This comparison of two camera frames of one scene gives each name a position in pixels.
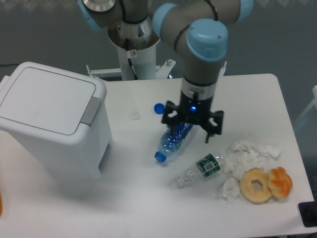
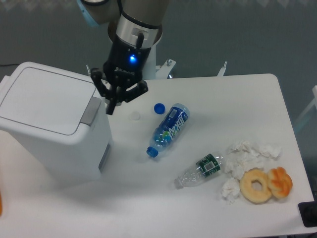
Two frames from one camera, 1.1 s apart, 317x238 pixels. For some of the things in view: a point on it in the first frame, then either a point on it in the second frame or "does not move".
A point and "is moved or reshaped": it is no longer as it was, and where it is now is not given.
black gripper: [194, 111] -> [124, 64]
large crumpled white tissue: [242, 156] does not move
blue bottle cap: [159, 108] does not move
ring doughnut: [250, 195] does not move
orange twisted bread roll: [280, 182] does not move
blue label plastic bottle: [171, 143] is moved or reshaped
